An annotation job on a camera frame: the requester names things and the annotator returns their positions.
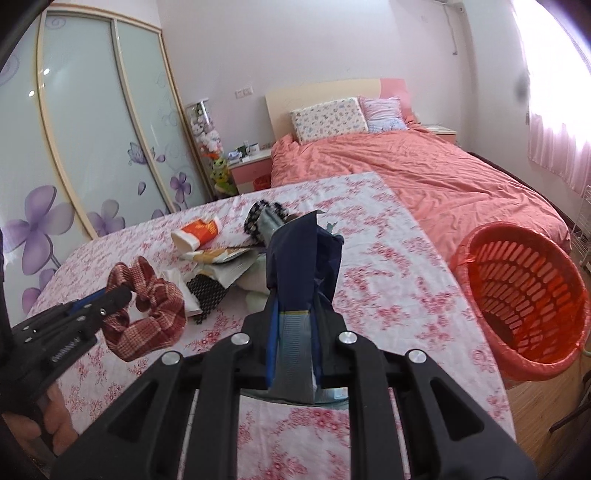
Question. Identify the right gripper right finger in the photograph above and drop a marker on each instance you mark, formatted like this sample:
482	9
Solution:
407	417

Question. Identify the dark blue plastic wrapper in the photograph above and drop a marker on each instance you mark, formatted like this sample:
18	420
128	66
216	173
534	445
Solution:
302	270

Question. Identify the black floral scrunchie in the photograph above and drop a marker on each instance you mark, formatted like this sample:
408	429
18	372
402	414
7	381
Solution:
263	219

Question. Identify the pink striped pillow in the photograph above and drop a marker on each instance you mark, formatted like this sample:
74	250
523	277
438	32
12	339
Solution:
383	114

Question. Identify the white mug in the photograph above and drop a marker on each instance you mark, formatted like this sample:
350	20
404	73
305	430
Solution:
252	149

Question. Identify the pink window curtain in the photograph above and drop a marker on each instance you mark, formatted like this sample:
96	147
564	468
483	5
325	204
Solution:
555	149

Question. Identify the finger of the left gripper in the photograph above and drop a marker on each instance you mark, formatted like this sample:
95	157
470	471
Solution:
99	295
110	303

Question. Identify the beige pink headboard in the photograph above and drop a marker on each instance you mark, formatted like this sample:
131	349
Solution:
280	102

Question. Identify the orange plastic laundry basket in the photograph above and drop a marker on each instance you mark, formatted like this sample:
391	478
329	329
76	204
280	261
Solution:
528	297

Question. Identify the red plaid scrunchie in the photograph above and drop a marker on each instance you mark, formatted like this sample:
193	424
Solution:
161	303

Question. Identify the plush toy display tube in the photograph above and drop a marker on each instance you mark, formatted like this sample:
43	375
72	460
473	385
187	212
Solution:
210	149

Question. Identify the small red waste bin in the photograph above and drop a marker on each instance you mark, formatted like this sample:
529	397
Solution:
262	182

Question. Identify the floral print pillow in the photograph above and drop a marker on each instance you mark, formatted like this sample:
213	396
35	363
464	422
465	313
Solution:
328	119

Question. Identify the sliding glass wardrobe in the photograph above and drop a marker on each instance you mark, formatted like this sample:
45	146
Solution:
93	140

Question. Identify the black checkered mesh pouch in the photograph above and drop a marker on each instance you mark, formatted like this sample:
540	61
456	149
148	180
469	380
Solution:
208	292

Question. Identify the crumpled paper trash pile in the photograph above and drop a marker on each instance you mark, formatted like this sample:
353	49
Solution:
231	266

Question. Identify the right nightstand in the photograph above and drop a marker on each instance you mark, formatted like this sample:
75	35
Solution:
446	134

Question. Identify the salmon pink duvet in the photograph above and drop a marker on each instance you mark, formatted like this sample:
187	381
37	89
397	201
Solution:
449	191

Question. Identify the white wire rack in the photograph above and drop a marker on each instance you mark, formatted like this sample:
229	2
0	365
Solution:
581	231

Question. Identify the pink left nightstand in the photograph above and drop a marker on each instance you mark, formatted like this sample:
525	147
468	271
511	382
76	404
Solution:
244	172

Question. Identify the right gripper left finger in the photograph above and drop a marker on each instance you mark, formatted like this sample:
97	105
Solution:
179	419

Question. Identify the white wall power outlet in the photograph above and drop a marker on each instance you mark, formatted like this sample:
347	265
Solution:
244	92

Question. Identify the floral pink tablecloth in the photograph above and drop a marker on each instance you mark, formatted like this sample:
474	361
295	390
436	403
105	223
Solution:
408	418

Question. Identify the red white paper cup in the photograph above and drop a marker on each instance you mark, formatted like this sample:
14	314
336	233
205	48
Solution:
192	236

